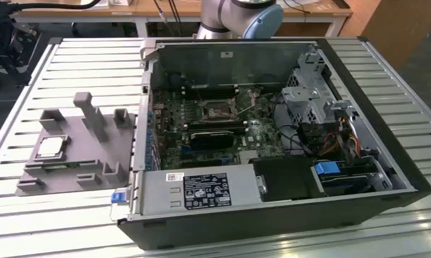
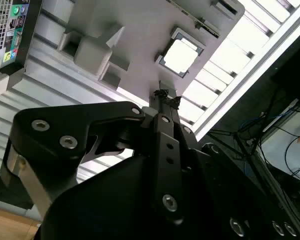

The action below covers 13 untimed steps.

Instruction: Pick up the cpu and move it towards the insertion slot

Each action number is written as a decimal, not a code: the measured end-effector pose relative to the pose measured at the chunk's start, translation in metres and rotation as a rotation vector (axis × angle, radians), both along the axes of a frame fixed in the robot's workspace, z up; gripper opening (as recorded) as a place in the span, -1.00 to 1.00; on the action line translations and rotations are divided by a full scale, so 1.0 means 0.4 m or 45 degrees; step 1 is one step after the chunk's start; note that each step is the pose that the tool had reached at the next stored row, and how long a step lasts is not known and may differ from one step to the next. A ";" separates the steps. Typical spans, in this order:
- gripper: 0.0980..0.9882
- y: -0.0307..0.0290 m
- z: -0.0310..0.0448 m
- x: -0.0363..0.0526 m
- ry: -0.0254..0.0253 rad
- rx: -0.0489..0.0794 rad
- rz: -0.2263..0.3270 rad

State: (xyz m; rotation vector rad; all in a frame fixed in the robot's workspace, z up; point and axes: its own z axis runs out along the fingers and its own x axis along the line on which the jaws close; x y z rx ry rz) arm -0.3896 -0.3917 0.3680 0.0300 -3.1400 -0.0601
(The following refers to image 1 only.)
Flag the silver CPU green board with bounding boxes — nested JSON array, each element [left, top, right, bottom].
[[34, 135, 68, 158]]

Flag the CPU socket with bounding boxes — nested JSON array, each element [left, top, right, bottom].
[[199, 99, 237, 123]]

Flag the black graphics card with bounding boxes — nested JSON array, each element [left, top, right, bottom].
[[189, 131, 233, 151]]

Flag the thin metal locking lever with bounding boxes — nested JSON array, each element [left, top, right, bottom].
[[236, 104, 256, 116]]

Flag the dark green motherboard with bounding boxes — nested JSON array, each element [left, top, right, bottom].
[[148, 88, 285, 171]]

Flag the small silver chipset heatsink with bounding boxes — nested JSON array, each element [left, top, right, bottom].
[[241, 150, 264, 163]]

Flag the black plastic shroud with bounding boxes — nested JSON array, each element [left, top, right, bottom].
[[252, 155, 325, 202]]

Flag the silver power supply with label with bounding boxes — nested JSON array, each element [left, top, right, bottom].
[[137, 168, 265, 216]]

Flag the grey metal drive cage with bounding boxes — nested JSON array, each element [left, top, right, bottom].
[[281, 49, 356, 124]]

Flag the blue disk carrier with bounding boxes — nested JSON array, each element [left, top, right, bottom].
[[313, 160, 345, 178]]

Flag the blue plastic case latch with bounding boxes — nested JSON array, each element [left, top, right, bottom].
[[111, 188, 129, 205]]

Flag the black open PC case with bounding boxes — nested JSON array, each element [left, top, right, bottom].
[[116, 36, 431, 252]]

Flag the grey plastic parts rack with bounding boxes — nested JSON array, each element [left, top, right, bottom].
[[14, 92, 139, 198]]

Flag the green RAM stick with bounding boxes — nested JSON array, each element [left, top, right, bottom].
[[42, 162, 101, 170]]

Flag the brown wooden cabinet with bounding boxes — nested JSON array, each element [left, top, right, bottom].
[[340, 0, 431, 69]]

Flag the metal socket cover frame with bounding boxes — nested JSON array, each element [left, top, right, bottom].
[[247, 88, 264, 107]]

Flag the black wire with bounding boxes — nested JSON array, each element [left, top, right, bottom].
[[275, 123, 320, 156]]

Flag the yellow orange wire bundle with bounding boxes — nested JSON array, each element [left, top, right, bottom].
[[319, 131, 361, 156]]

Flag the wooden desk white frame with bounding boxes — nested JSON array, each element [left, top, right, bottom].
[[10, 0, 352, 37]]

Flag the black equipment with cables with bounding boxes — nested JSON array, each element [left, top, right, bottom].
[[0, 10, 44, 95]]

